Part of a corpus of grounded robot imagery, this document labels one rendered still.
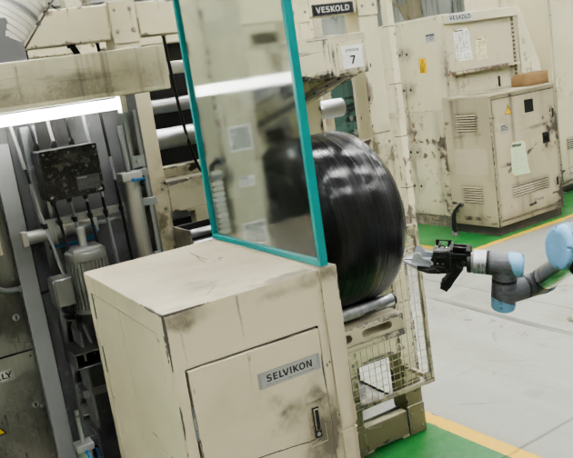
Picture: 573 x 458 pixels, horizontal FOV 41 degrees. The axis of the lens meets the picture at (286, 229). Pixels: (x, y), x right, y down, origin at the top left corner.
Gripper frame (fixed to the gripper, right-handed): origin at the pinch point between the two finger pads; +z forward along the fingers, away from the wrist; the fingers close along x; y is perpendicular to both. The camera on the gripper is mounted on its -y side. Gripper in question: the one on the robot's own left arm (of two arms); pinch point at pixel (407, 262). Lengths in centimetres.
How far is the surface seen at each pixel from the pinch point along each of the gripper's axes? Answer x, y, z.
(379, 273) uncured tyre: 10.2, 2.6, 6.7
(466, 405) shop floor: -71, -136, -11
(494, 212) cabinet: -395, -231, 0
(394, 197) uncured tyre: -1.5, 22.9, 3.3
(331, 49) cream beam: -55, 50, 34
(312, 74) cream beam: -45, 45, 39
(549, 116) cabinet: -478, -178, -42
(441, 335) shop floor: -158, -171, 13
